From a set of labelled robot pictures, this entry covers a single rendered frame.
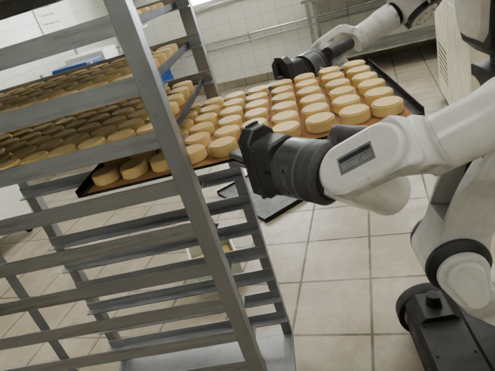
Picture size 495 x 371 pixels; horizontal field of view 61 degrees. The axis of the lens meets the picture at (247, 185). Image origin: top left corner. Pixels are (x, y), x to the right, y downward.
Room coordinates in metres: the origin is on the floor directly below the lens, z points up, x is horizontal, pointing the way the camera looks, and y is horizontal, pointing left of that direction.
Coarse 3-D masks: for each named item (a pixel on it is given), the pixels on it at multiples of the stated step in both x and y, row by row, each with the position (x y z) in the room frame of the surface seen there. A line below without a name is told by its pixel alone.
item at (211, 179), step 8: (232, 168) 1.07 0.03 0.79; (240, 168) 1.07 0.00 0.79; (200, 176) 1.09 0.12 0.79; (208, 176) 1.09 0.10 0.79; (216, 176) 1.08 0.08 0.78; (224, 176) 1.08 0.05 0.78; (232, 176) 1.07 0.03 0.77; (240, 176) 1.06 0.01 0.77; (208, 184) 1.07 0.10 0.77; (216, 184) 1.06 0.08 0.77
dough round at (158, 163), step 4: (156, 156) 0.73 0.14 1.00; (160, 156) 0.73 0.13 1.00; (152, 160) 0.72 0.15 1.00; (156, 160) 0.71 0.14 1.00; (160, 160) 0.70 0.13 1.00; (164, 160) 0.70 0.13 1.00; (152, 164) 0.71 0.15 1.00; (156, 164) 0.70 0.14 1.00; (160, 164) 0.70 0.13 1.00; (164, 164) 0.70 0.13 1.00; (152, 168) 0.71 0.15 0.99; (156, 168) 0.70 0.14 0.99; (160, 168) 0.70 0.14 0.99; (164, 168) 0.70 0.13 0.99; (168, 168) 0.70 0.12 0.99
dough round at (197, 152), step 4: (196, 144) 0.73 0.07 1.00; (200, 144) 0.72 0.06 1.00; (188, 148) 0.72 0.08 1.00; (192, 148) 0.72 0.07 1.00; (196, 148) 0.71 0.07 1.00; (200, 148) 0.70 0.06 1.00; (204, 148) 0.71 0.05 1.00; (188, 152) 0.70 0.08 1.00; (192, 152) 0.69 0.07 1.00; (196, 152) 0.69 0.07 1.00; (200, 152) 0.69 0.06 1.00; (204, 152) 0.70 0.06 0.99; (192, 156) 0.69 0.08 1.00; (196, 156) 0.69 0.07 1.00; (200, 156) 0.69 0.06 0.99; (204, 156) 0.70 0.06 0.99; (192, 160) 0.69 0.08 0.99; (196, 160) 0.69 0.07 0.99; (200, 160) 0.69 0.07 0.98; (192, 164) 0.69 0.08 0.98
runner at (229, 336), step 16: (208, 336) 0.67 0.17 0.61; (224, 336) 0.67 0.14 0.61; (112, 352) 0.71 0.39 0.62; (128, 352) 0.71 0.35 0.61; (144, 352) 0.70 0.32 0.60; (160, 352) 0.70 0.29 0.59; (16, 368) 0.75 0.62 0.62; (32, 368) 0.75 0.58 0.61; (48, 368) 0.74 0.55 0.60; (64, 368) 0.74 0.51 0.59
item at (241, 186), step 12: (180, 12) 1.08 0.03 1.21; (192, 12) 1.08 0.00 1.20; (192, 24) 1.07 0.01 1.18; (204, 48) 1.09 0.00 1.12; (204, 60) 1.07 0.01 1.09; (216, 84) 1.09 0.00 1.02; (216, 96) 1.07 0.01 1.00; (240, 180) 1.07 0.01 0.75; (240, 192) 1.08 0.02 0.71; (252, 204) 1.08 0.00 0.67; (252, 216) 1.07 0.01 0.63; (264, 240) 1.10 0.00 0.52; (264, 264) 1.08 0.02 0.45; (276, 288) 1.07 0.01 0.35; (288, 324) 1.07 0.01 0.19
